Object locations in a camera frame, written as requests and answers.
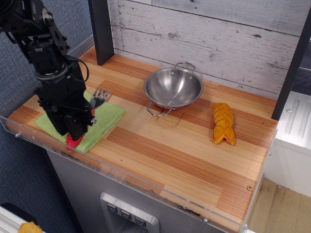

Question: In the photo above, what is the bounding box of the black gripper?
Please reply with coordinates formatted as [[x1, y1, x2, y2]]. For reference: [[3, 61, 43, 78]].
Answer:
[[34, 62, 96, 141]]

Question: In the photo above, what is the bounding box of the small steel two-handled pot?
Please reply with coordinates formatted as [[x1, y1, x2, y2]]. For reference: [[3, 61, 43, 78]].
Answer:
[[143, 62, 204, 117]]

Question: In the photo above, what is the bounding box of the dark right shelf post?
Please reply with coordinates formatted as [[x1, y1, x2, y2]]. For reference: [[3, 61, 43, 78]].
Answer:
[[271, 9, 311, 120]]

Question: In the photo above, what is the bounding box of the red handled metal fork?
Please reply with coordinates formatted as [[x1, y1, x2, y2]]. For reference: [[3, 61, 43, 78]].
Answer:
[[66, 87, 109, 150]]

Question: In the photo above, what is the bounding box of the orange felt toy fish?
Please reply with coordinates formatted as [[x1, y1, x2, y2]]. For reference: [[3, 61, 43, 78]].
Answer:
[[212, 102, 235, 145]]

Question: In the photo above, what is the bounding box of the white toy sink unit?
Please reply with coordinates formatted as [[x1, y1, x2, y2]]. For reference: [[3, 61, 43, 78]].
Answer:
[[263, 91, 311, 197]]

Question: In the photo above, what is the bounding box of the clear acrylic edge guard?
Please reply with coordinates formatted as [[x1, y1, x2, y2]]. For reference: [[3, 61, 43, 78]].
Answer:
[[0, 36, 278, 233]]

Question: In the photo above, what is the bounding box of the dark shelf post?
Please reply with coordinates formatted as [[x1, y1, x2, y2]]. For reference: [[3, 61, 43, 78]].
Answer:
[[271, 9, 311, 120], [88, 0, 115, 66]]

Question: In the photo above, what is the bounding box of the grey toy fridge cabinet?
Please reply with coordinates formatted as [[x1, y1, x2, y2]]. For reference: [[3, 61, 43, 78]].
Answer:
[[47, 151, 219, 233]]

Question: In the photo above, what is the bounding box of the dark left shelf post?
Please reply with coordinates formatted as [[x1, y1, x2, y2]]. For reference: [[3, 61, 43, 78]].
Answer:
[[88, 0, 115, 66]]

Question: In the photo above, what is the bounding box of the silver toy dispenser panel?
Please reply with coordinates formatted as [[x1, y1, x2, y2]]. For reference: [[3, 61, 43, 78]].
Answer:
[[100, 192, 160, 233]]

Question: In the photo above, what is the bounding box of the yellow object bottom left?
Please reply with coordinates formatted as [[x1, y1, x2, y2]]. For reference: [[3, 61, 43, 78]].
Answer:
[[18, 222, 43, 233]]

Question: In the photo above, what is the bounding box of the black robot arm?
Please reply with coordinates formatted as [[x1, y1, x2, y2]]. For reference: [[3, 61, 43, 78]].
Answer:
[[0, 0, 96, 141]]

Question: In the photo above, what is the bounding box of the green folded cloth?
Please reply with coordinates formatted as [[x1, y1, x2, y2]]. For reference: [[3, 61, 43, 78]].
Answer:
[[35, 102, 125, 153]]

